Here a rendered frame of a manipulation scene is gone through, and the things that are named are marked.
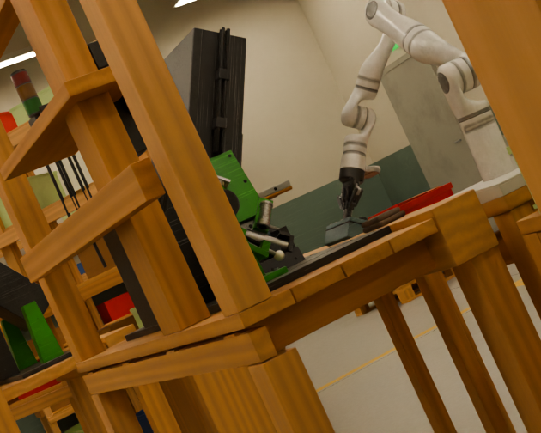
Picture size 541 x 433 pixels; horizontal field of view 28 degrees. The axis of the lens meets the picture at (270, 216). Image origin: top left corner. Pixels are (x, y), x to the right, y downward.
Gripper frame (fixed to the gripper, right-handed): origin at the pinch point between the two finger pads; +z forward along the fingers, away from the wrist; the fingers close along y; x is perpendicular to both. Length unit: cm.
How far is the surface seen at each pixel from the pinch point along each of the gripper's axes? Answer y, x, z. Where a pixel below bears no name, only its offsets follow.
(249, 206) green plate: -0.5, -30.5, 3.9
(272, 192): -13.6, -18.9, -5.8
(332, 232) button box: 3.0, -5.5, 6.6
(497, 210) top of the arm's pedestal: 56, 14, 6
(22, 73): -23, -97, -26
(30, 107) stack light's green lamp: -24, -92, -16
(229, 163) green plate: -4.2, -36.9, -8.3
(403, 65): -707, 388, -404
